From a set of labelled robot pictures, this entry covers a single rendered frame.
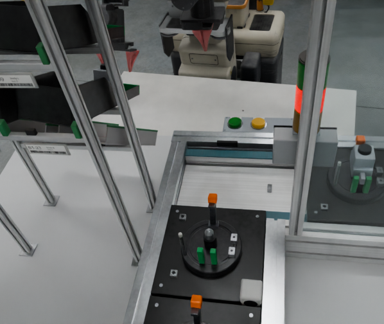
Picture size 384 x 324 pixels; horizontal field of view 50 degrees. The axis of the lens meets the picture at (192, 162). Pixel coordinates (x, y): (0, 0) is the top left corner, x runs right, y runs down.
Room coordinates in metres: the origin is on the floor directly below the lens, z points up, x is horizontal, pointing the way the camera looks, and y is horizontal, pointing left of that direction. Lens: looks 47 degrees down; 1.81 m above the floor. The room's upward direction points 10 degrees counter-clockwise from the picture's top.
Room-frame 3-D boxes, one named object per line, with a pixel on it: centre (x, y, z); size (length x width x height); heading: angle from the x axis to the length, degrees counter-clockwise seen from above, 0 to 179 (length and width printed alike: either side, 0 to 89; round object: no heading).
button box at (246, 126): (0.90, -0.22, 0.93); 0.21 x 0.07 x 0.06; 74
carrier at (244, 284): (0.50, -0.01, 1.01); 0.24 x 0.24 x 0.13; 74
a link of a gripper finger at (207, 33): (0.93, -0.07, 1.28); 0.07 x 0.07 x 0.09; 74
